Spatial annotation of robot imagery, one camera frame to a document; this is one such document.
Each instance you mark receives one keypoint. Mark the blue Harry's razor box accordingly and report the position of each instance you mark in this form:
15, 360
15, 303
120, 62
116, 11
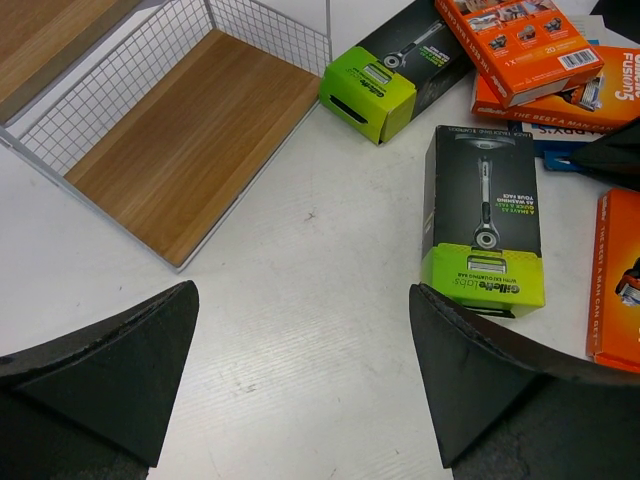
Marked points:
554, 145

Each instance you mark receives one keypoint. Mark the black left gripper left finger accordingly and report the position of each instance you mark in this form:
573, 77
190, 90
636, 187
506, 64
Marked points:
96, 403

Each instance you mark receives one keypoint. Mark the orange Gillette cartridge box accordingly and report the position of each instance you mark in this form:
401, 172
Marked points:
523, 50

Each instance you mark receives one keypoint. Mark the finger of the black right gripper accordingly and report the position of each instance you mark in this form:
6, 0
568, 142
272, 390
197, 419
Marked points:
613, 158

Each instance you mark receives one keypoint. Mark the orange Gillette Fusion5 box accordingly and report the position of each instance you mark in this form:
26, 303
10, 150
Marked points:
613, 322
606, 103

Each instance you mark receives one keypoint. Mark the green black Gillette Labs box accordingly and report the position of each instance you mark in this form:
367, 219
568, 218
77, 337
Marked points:
391, 76
616, 8
481, 240

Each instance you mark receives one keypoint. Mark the blue white Harry's box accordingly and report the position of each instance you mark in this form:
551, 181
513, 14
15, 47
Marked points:
591, 27

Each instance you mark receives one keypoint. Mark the white wire wooden shelf rack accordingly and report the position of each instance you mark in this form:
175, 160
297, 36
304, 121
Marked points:
157, 115

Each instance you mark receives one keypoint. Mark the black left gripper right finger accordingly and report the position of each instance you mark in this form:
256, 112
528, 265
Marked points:
506, 407

